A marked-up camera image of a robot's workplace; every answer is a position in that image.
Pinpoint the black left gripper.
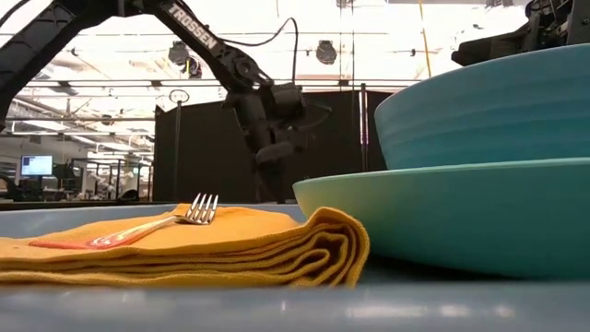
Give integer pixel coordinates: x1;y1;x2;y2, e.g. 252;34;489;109
224;82;309;204

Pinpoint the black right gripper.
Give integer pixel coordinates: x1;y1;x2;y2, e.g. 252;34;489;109
451;0;590;66

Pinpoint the orange cloth napkin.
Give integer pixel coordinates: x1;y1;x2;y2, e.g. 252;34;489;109
0;202;372;290

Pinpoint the blue plastic bowl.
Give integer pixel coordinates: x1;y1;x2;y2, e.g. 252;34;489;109
373;43;590;171

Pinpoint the metal fork orange handle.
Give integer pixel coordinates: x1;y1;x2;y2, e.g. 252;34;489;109
28;192;220;251

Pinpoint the teal plastic plate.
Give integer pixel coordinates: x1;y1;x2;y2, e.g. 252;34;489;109
292;157;590;280

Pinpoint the light blue plastic tray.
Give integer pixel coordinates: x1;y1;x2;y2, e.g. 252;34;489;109
0;202;590;332

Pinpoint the black curtain partition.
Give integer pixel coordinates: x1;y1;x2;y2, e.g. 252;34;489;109
152;89;393;204

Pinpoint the black hanging ceiling lamp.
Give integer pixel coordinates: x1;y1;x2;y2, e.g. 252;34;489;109
168;40;204;79
315;40;338;66

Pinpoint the small lit monitor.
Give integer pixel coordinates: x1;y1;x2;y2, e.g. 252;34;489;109
19;154;54;178

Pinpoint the yellow hanging cable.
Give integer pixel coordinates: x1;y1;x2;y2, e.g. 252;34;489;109
417;0;433;79

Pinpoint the black ring-topped pole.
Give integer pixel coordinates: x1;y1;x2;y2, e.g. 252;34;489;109
169;88;191;202

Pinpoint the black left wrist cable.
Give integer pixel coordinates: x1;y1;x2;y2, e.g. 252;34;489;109
216;17;300;84

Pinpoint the black metal table frame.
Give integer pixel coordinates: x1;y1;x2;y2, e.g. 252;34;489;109
0;199;296;212

